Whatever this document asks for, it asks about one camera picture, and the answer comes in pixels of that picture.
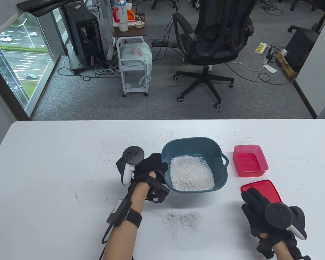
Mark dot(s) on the pale green bag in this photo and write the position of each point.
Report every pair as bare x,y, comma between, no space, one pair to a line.
136,52

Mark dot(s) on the black keyboard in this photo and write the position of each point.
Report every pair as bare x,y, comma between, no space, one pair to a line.
35,5

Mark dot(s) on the yellow and white box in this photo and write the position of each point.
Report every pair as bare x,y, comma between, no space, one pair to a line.
261,48

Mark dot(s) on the white desk leg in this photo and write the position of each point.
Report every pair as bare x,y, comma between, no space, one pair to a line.
107,27

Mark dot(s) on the white paper sheet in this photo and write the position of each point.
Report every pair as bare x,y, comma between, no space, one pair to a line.
270,68

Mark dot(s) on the glass window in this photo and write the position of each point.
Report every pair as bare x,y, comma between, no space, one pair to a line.
21,54

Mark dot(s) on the brown cardboard box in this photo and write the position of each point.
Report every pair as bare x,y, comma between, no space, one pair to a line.
286,69

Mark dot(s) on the red plastic lid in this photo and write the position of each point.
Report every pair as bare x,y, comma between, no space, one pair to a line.
265,189

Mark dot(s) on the white cart with wooden top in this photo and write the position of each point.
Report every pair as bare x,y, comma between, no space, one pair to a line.
132,32

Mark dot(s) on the teal plastic basin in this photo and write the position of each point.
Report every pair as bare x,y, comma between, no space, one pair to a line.
178,146

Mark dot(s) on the person's left hand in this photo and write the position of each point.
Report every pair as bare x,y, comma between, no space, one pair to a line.
151,165

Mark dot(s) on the white rice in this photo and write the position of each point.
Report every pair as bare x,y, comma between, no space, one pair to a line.
192,173

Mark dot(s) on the orange packet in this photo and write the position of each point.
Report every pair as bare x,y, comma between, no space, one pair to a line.
130,16

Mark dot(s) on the red plastic container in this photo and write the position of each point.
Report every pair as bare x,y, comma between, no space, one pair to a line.
249,162

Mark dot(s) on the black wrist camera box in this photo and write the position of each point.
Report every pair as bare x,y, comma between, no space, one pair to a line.
119,211

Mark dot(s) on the black cabinet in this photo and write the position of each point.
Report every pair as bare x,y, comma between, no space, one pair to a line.
300,48

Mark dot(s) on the black and white controller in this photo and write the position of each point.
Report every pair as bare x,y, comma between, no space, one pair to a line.
278,216
132,155

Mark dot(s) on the person's left forearm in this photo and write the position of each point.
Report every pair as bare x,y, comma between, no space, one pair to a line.
121,241

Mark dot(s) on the black computer tower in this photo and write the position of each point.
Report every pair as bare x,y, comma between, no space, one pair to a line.
84,40

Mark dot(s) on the person's right hand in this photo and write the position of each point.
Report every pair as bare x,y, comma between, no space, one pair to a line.
255,208

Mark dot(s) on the black power strip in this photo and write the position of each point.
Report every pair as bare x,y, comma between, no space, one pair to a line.
162,43

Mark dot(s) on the black office chair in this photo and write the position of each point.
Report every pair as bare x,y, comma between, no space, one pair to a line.
293,28
211,51

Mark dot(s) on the white power strip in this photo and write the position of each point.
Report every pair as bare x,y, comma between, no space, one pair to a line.
266,58

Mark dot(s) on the white power adapter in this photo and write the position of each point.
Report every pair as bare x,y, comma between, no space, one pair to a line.
284,52

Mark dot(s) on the black chair base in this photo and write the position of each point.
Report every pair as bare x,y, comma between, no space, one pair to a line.
158,3
297,2

